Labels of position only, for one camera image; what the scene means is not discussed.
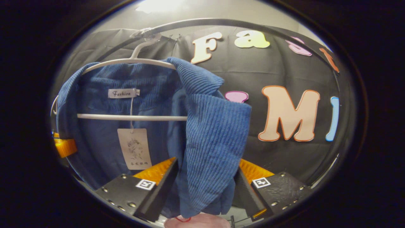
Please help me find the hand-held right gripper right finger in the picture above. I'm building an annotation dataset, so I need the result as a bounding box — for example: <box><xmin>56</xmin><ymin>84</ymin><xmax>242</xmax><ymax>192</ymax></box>
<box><xmin>233</xmin><ymin>158</ymin><xmax>314</xmax><ymax>222</ymax></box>

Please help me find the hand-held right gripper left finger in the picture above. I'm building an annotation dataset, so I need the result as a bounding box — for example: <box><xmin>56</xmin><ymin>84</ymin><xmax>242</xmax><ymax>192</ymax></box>
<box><xmin>94</xmin><ymin>157</ymin><xmax>178</xmax><ymax>223</ymax></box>

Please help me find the pink laundry hamper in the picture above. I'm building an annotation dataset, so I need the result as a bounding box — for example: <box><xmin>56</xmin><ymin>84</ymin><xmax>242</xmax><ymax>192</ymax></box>
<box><xmin>164</xmin><ymin>213</ymin><xmax>232</xmax><ymax>228</ymax></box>

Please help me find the blue corduroy jacket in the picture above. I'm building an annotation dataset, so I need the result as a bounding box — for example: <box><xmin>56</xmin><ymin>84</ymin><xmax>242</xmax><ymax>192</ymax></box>
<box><xmin>56</xmin><ymin>57</ymin><xmax>252</xmax><ymax>219</ymax></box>

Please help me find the white clothes hanger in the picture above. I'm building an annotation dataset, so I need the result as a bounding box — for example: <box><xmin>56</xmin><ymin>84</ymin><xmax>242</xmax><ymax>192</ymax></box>
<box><xmin>51</xmin><ymin>30</ymin><xmax>189</xmax><ymax>122</ymax></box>

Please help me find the black clothes rack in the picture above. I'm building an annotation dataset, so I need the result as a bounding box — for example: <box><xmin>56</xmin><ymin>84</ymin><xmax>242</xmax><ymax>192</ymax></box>
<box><xmin>95</xmin><ymin>18</ymin><xmax>341</xmax><ymax>75</ymax></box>

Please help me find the black backdrop cloth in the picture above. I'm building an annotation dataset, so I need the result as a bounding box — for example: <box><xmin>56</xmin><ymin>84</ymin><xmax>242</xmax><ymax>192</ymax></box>
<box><xmin>60</xmin><ymin>25</ymin><xmax>357</xmax><ymax>188</ymax></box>

